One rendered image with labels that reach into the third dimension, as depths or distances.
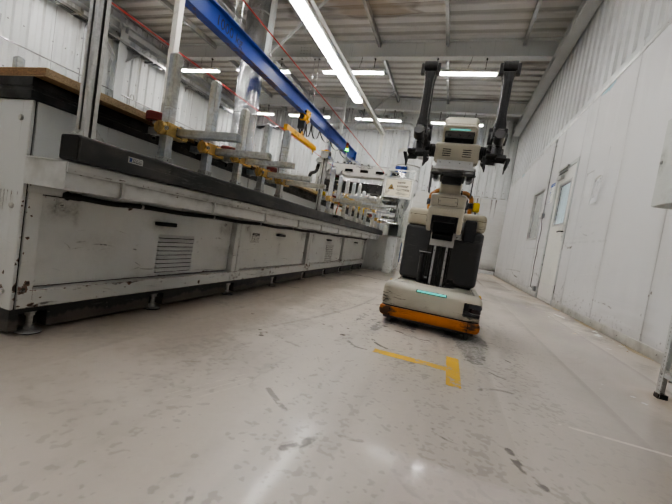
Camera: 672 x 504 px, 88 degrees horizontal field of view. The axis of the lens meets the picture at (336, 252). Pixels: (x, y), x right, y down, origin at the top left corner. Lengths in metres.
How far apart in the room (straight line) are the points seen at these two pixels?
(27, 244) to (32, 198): 0.16
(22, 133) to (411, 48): 8.26
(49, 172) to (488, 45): 8.44
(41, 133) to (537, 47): 8.55
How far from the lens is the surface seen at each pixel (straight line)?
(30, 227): 1.57
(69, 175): 1.39
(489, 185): 12.51
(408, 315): 2.33
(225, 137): 1.48
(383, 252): 6.14
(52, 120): 1.60
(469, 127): 2.41
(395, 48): 9.21
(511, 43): 9.07
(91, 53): 1.44
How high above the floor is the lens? 0.53
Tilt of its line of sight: 3 degrees down
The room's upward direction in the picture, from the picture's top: 9 degrees clockwise
